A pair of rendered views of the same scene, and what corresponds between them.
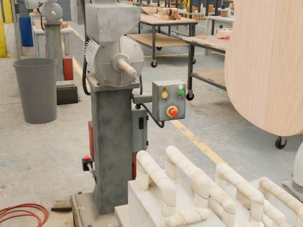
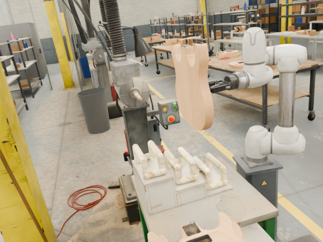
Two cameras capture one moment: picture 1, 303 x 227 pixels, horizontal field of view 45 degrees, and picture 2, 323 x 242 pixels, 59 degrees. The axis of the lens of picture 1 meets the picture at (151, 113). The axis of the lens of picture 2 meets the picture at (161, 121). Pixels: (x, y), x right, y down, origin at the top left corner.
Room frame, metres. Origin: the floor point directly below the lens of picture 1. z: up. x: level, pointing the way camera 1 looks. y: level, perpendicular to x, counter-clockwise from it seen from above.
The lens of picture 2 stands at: (-0.47, -0.27, 1.81)
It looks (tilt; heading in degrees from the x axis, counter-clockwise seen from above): 20 degrees down; 6
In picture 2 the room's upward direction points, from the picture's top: 8 degrees counter-clockwise
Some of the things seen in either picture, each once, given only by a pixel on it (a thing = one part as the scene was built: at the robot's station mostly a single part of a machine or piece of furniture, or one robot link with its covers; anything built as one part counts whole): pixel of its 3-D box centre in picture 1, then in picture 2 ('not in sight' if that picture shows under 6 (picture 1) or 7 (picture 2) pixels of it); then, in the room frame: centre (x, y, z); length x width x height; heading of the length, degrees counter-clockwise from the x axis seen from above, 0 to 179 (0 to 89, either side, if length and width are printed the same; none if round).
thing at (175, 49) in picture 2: not in sight; (178, 53); (0.99, -0.24, 1.62); 0.07 x 0.04 x 0.09; 22
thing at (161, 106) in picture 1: (159, 102); (164, 113); (1.92, -0.05, 0.99); 0.24 x 0.21 x 0.26; 19
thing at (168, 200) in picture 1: (168, 207); (144, 169); (0.69, -0.04, 1.15); 0.03 x 0.03 x 0.09
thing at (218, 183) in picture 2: not in sight; (217, 184); (0.81, -0.38, 0.96); 0.11 x 0.03 x 0.03; 113
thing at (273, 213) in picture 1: (259, 202); (201, 165); (0.88, -0.31, 1.04); 0.20 x 0.03 x 0.03; 22
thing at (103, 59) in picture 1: (113, 56); (131, 88); (1.93, 0.21, 1.25); 0.41 x 0.27 x 0.26; 19
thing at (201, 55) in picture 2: not in sight; (200, 55); (0.75, -0.34, 1.63); 0.07 x 0.04 x 0.10; 22
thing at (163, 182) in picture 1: (154, 171); (139, 153); (0.77, -0.01, 1.20); 0.20 x 0.03 x 0.03; 22
